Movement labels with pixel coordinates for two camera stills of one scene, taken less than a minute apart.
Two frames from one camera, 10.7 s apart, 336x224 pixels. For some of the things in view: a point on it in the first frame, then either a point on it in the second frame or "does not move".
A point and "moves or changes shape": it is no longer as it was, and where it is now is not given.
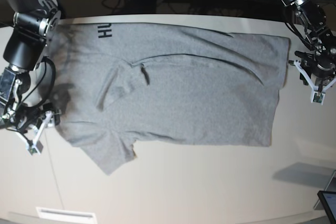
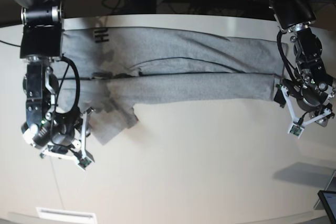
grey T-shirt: (112, 85) moves or changes shape
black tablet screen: (328, 199) does not move
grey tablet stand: (331, 187) does not move
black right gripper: (322, 63) to (312, 98)
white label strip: (66, 215) does not move
